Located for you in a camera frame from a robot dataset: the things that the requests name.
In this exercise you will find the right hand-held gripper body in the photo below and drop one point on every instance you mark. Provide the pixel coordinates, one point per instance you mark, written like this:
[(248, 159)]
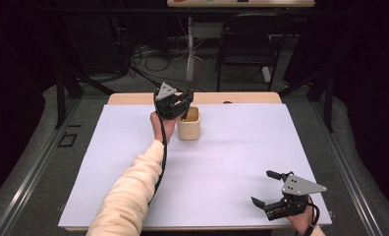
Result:
[(297, 193)]

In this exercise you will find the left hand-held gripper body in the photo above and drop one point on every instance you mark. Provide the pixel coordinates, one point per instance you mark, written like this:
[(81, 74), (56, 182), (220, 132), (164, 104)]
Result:
[(167, 101)]

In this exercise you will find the square wooden cup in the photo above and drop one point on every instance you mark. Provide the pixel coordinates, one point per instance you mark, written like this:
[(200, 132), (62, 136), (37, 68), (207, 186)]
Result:
[(190, 129)]

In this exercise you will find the person's left hand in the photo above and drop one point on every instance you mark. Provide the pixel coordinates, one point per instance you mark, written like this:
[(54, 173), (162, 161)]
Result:
[(159, 126)]

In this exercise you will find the person's right hand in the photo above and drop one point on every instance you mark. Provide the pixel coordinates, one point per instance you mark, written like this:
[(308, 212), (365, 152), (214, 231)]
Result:
[(302, 221)]

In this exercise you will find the white table sheet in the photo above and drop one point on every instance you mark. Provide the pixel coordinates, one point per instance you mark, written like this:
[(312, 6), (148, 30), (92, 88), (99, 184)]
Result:
[(232, 164)]

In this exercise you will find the white-legged background table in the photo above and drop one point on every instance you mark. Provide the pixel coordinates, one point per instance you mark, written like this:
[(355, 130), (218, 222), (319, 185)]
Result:
[(191, 49)]

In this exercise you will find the wooden table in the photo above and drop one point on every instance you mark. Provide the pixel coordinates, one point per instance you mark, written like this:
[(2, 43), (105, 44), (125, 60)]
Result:
[(248, 97)]

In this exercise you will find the black folding chair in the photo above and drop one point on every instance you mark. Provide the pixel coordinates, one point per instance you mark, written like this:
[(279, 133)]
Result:
[(248, 46)]

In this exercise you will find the black metal stand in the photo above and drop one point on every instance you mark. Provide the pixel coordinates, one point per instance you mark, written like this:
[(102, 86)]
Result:
[(61, 98), (328, 105)]

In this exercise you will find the metal floor rail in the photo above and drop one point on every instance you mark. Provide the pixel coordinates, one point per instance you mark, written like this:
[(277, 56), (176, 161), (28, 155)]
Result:
[(28, 177), (349, 183)]

